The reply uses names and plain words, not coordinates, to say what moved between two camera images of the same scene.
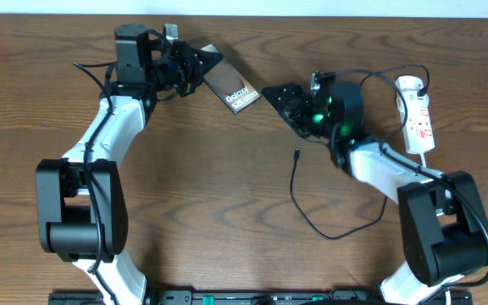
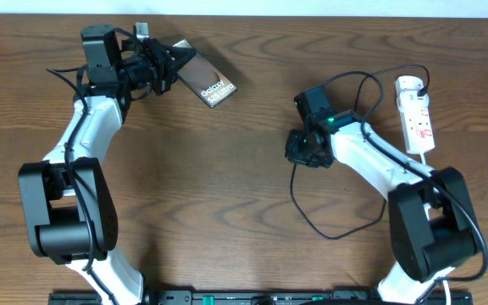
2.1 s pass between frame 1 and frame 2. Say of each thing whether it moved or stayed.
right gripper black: moved
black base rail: stayed
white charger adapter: stayed
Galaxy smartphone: moved
